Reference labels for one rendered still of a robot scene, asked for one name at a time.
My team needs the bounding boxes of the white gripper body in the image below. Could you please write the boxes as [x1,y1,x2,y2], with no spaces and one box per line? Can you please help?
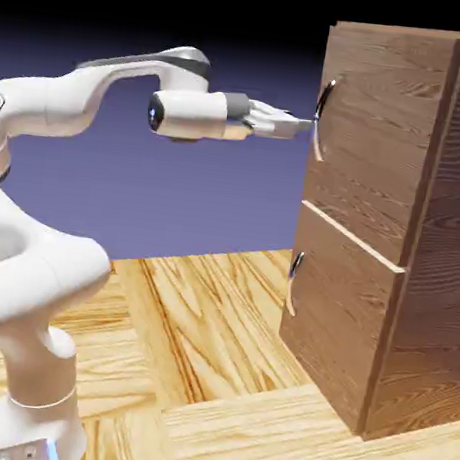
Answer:
[241,99,302,141]

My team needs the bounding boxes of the short curved metal handle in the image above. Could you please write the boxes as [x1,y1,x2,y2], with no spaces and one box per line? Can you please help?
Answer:
[283,250,306,318]

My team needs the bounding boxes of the long curved metal handle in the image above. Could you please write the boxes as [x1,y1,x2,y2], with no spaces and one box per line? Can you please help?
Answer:
[308,77,338,165]

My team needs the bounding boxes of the brown wooden cabinet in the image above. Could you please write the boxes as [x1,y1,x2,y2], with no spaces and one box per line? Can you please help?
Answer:
[267,14,460,452]

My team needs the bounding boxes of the small wooden cabinet door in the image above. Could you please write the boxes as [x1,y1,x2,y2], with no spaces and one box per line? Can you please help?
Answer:
[267,199,414,439]

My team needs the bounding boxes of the large wooden cabinet door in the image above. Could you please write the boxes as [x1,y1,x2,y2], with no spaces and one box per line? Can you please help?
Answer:
[295,22,460,272]

